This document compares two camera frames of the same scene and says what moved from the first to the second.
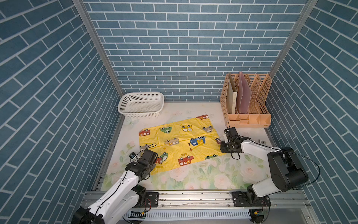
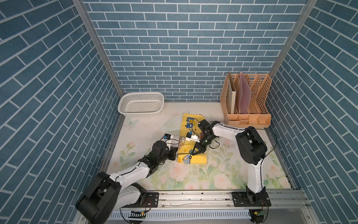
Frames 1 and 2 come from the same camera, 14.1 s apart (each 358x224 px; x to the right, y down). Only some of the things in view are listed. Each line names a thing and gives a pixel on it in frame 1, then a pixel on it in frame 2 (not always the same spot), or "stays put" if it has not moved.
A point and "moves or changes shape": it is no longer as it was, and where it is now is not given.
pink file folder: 244,95 stays put
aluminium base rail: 221,200 stays put
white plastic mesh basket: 141,104 stays put
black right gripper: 222,150 to 200,149
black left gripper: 153,164 to 173,152
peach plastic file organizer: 259,115 stays put
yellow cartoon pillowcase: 181,143 moves or changes shape
